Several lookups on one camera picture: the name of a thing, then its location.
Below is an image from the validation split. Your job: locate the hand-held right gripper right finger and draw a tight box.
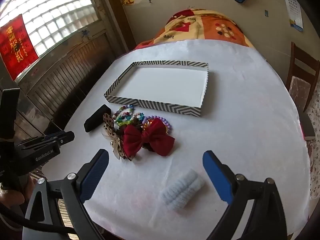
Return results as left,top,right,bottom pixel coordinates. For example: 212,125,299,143
202,150,288,240

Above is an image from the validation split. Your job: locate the striped cardboard box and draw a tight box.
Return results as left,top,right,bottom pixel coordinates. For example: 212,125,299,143
104,60,209,117

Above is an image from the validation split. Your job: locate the polka dot ribbon bow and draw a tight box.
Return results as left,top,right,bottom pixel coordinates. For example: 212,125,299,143
102,113,130,160

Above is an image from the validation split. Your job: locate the wooden chair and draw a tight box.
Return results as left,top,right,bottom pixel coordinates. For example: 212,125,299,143
286,42,320,113

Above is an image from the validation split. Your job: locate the person's left hand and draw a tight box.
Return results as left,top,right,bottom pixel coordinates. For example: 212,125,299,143
0,174,35,207

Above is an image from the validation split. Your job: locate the wall calendar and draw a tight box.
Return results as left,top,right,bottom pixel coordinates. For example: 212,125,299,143
281,0,304,32

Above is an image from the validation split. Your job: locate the red wall poster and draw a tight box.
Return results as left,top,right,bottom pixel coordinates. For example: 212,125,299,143
0,14,40,81

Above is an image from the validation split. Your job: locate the white table cover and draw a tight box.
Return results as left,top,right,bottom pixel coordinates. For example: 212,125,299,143
41,39,312,233

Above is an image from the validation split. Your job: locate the round multicolour bead bracelet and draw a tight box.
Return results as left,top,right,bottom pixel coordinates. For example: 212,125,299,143
113,104,136,127

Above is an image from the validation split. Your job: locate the pastel bead bracelet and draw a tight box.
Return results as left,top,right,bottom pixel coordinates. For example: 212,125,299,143
149,115,173,133

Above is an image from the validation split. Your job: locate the glass block window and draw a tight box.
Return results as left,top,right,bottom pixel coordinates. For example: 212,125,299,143
0,0,105,63

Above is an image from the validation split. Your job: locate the floral cloth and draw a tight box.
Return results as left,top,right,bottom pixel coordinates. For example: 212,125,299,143
304,87,320,200

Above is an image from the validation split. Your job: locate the red fabric bow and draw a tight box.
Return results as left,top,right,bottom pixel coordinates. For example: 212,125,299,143
123,119,175,157

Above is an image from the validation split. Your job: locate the green and blue chunky bracelet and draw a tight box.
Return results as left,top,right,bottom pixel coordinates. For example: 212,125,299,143
116,112,145,128

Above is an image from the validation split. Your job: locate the orange printed blanket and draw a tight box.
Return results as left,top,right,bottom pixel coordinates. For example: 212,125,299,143
136,9,254,50

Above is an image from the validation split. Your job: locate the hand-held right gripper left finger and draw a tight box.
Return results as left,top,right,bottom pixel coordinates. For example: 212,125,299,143
22,149,110,240

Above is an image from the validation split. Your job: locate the black cable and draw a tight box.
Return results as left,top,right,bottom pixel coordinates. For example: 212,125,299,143
0,200,75,233

